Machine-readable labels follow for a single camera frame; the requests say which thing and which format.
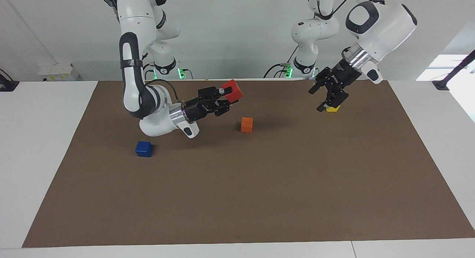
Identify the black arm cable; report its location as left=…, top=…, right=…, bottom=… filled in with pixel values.
left=138, top=79, right=180, bottom=107
left=306, top=0, right=383, bottom=21

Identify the black right base cable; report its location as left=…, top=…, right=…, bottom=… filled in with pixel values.
left=143, top=59, right=194, bottom=81

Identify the red wooden block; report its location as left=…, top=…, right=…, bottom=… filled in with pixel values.
left=222, top=79, right=244, bottom=103

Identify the black left base cable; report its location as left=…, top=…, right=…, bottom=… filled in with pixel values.
left=263, top=46, right=299, bottom=79

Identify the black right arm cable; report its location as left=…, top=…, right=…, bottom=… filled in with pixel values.
left=138, top=79, right=180, bottom=107

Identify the white cardboard box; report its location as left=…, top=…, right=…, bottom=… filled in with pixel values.
left=38, top=63, right=80, bottom=82

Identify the blue wooden block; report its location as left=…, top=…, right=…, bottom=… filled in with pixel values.
left=135, top=141, right=154, bottom=158

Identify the black base cable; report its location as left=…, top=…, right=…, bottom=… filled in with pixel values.
left=143, top=59, right=194, bottom=81
left=263, top=46, right=299, bottom=79

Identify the black table clamp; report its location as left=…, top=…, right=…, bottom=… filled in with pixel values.
left=0, top=68, right=20, bottom=92

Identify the brown table mat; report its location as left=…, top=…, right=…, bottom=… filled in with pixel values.
left=22, top=79, right=475, bottom=248

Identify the black stand pole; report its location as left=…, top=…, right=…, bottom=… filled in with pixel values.
left=432, top=49, right=475, bottom=91

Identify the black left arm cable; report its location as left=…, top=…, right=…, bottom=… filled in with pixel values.
left=306, top=0, right=383, bottom=21

